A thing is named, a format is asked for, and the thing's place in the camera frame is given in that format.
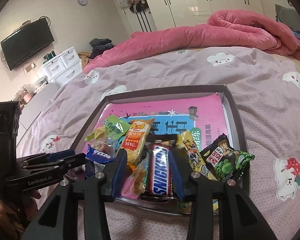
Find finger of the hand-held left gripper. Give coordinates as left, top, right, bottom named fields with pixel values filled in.
left=21, top=154, right=87, bottom=178
left=17, top=149, right=76, bottom=167

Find brown chocolate bar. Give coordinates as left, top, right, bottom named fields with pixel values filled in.
left=140, top=134, right=182, bottom=203

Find clear crispy snack packet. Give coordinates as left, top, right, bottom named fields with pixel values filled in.
left=131, top=152, right=151, bottom=196

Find blue cookie packet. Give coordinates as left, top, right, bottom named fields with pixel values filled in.
left=85, top=144, right=116, bottom=179

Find clear brown pastry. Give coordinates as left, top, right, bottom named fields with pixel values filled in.
left=93, top=140, right=117, bottom=157

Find yellow cartoon snack packet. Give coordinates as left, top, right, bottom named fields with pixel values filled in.
left=176, top=129, right=219, bottom=214

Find mauve printed bed sheet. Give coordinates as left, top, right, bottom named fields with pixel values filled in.
left=15, top=46, right=300, bottom=240

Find pile of dark clothes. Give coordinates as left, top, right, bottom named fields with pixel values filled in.
left=89, top=38, right=115, bottom=58

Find black green pea packet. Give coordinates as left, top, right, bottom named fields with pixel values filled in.
left=199, top=133, right=255, bottom=183

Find black wall television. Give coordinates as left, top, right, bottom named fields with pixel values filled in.
left=0, top=19, right=55, bottom=71

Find person's left hand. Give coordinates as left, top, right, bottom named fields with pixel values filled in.
left=0, top=190, right=42, bottom=230

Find grey cardboard box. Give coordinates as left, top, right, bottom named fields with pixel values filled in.
left=64, top=84, right=248, bottom=217

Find white table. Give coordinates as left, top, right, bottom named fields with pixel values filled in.
left=15, top=84, right=62, bottom=143

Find brown plush blanket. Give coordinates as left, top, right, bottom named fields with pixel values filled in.
left=78, top=51, right=95, bottom=67

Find pink book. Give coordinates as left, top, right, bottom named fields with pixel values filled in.
left=95, top=92, right=237, bottom=200

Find orange rice cracker packet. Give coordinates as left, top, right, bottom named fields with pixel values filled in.
left=119, top=117, right=155, bottom=173

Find white door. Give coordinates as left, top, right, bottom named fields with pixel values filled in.
left=117, top=0, right=157, bottom=33

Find pink quilt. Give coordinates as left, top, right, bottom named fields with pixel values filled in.
left=84, top=9, right=300, bottom=73

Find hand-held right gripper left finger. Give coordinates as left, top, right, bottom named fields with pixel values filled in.
left=22, top=149, right=128, bottom=240

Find green yellow pickle packet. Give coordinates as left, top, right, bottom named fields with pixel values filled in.
left=84, top=114, right=131, bottom=144

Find hanging bags and straps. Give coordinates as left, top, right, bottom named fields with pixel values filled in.
left=119, top=0, right=147, bottom=32

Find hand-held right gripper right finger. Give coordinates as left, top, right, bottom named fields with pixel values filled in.
left=168, top=150, right=278, bottom=240

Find white drawer cabinet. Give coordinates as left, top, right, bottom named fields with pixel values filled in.
left=37, top=46, right=83, bottom=87

